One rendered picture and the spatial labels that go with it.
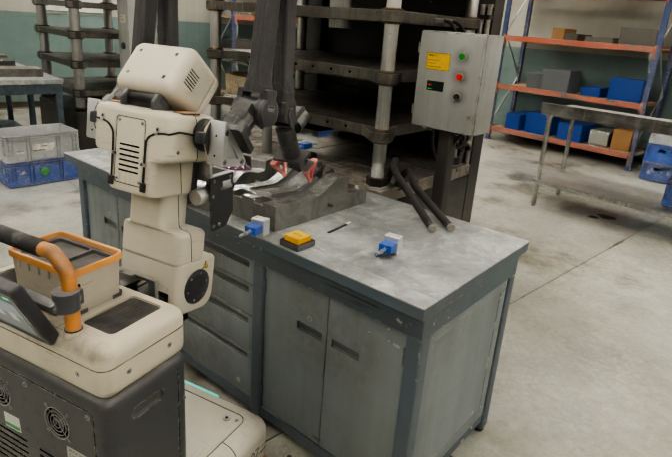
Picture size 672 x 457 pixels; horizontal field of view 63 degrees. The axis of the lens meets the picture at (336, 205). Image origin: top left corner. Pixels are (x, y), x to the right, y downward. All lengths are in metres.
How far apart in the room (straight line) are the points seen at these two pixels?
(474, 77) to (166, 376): 1.59
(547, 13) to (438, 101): 6.43
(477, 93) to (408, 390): 1.21
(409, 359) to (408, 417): 0.19
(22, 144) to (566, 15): 6.87
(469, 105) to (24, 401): 1.80
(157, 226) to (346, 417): 0.86
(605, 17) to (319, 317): 7.11
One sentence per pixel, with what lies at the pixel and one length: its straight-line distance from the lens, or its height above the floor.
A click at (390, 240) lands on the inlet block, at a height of 0.84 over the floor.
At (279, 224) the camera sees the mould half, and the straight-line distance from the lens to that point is 1.83.
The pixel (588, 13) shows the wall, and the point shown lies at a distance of 8.47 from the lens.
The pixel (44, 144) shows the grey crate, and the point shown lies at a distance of 5.16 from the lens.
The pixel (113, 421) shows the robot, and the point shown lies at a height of 0.64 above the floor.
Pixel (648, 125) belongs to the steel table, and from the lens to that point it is 4.85.
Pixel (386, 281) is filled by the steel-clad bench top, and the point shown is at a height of 0.80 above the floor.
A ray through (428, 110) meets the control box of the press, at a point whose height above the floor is 1.14.
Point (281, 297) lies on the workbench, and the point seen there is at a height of 0.58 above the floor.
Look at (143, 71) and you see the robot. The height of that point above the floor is 1.32.
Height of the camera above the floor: 1.48
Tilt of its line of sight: 19 degrees down
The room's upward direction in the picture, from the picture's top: 4 degrees clockwise
